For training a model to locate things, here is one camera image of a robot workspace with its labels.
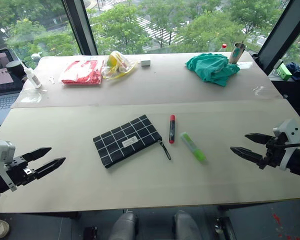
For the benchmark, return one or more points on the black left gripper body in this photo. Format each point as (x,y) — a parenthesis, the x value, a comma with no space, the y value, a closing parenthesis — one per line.
(18,171)

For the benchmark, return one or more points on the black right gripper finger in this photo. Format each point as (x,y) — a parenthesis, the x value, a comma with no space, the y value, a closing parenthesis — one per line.
(250,155)
(261,139)

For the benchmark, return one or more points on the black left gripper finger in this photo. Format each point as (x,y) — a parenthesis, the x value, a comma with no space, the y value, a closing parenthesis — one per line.
(51,166)
(38,152)

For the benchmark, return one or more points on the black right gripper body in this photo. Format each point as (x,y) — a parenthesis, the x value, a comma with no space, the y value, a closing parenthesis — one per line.
(273,155)

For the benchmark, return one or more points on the green highlighter pen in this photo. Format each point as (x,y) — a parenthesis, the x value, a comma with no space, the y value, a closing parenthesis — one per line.
(193,147)

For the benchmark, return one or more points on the black white-grid pencil case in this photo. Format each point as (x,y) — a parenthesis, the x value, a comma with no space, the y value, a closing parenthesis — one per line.
(126,141)

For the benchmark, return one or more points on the red marker pen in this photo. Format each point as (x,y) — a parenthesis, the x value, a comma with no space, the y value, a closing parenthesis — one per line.
(172,130)

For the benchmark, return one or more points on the laptop computer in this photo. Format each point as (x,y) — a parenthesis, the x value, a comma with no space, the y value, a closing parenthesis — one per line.
(2,97)

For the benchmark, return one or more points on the clear bag with yellow items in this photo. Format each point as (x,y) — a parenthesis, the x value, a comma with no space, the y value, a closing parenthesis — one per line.
(115,65)

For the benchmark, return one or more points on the clear plastic wrapper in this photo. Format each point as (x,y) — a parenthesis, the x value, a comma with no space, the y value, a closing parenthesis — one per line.
(260,91)
(30,97)

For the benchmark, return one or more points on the small green box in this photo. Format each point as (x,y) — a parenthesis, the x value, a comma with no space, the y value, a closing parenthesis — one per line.
(285,72)

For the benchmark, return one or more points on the small white clip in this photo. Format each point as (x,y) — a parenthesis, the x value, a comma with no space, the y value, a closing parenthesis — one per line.
(51,80)

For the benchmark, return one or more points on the white nozzle glue bottle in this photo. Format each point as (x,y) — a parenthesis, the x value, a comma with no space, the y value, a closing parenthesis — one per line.
(33,78)

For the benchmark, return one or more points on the dark blue cloth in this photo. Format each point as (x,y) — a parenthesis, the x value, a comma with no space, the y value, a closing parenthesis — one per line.
(298,71)

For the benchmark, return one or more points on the small black floor object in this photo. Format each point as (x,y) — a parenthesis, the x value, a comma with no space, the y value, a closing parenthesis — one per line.
(90,233)

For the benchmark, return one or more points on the green crumpled cloth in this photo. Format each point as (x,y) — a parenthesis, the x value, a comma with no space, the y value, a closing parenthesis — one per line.
(210,68)

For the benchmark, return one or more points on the black round speaker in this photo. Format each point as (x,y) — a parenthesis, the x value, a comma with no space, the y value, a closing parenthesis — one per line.
(15,68)

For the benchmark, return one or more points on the metal cup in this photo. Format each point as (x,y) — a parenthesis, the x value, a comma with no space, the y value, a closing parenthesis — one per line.
(236,53)

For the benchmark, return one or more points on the red and white packet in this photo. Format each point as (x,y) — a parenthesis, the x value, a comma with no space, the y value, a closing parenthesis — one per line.
(81,73)

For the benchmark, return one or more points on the pale round cap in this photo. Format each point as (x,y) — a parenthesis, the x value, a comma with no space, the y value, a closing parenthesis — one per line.
(36,56)

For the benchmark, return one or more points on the red-capped bottle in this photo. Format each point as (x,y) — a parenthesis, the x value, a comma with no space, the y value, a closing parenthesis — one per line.
(224,47)

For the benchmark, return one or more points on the dark slanted window pillar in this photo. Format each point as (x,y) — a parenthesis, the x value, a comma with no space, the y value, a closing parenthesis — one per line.
(282,35)
(81,27)

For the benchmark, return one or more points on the small white box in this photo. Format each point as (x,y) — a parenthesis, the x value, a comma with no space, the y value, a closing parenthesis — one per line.
(145,63)

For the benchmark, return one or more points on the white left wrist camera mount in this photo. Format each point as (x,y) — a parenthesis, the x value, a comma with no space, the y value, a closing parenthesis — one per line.
(1,152)

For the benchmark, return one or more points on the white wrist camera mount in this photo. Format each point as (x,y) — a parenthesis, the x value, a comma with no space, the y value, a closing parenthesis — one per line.
(291,127)
(1,152)

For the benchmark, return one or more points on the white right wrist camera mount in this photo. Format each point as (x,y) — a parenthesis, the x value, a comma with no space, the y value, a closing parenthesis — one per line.
(291,127)

